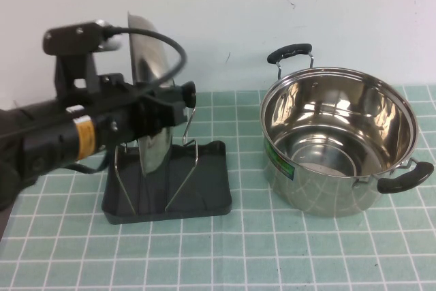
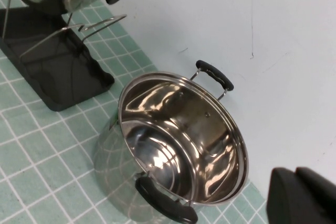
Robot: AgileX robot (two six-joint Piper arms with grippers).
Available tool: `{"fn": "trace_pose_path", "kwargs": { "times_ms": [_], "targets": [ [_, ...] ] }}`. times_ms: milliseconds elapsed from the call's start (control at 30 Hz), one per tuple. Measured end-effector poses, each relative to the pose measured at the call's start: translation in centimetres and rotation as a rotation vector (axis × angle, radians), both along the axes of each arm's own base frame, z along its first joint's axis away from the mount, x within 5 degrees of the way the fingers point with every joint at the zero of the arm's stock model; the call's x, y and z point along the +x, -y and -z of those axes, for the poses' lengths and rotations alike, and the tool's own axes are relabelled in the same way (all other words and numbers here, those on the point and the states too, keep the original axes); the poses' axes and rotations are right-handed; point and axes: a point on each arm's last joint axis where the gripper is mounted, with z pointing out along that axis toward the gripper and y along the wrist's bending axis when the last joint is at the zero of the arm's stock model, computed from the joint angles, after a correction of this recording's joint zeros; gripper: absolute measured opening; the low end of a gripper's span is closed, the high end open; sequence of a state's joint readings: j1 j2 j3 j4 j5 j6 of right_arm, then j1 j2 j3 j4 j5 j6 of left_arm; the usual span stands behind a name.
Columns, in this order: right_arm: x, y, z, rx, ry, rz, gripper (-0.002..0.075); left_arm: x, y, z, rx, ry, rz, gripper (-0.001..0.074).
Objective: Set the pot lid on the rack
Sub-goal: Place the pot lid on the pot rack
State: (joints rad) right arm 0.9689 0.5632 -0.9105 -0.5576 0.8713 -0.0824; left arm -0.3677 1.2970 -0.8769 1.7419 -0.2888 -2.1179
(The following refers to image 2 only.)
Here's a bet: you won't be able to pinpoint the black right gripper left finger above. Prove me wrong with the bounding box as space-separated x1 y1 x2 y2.
266 167 336 224

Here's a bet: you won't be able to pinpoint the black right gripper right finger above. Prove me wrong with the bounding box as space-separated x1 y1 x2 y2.
296 167 336 223

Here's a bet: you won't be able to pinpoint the green tile pattern tablecloth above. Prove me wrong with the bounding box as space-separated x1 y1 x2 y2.
0 0 270 224

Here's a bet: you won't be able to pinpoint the stainless steel pot black handles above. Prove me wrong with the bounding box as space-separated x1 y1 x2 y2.
92 60 250 224

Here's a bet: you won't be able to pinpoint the black tray wire lid rack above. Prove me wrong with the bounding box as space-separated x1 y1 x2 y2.
0 0 129 112

